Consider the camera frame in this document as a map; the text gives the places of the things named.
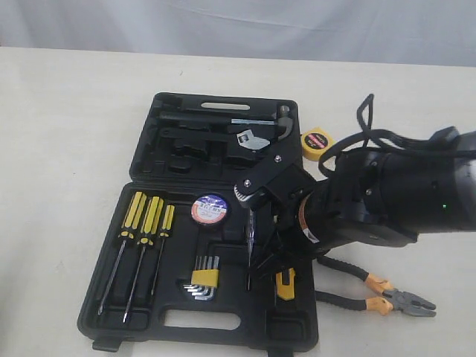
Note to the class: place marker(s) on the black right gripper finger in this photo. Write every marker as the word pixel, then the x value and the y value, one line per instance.
pixel 269 260

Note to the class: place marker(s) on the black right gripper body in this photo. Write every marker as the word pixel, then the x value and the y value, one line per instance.
pixel 293 240

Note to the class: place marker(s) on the yellow black utility knife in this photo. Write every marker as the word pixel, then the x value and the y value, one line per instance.
pixel 285 284

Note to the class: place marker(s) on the black electrical tape roll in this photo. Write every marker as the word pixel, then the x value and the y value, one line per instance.
pixel 209 210

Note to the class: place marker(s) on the yellow tape measure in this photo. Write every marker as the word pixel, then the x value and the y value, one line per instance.
pixel 315 142

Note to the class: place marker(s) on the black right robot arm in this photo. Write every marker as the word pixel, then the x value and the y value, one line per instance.
pixel 373 196

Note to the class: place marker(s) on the black plastic tool case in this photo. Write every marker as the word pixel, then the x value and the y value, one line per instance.
pixel 257 319

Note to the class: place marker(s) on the clear voltage tester screwdriver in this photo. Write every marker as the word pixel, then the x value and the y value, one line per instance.
pixel 250 229

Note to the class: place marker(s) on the hex key set yellow holder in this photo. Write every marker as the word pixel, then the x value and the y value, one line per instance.
pixel 204 279

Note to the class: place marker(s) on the small yellow black screwdriver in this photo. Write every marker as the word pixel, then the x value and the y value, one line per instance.
pixel 164 233

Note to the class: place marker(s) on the medium yellow black screwdriver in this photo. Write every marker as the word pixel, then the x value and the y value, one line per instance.
pixel 146 239

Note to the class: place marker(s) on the large yellow black screwdriver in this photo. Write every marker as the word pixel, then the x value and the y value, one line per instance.
pixel 127 232

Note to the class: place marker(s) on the claw hammer black handle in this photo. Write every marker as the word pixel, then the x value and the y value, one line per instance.
pixel 283 121

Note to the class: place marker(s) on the adjustable wrench black handle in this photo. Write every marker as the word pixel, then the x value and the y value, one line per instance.
pixel 198 139

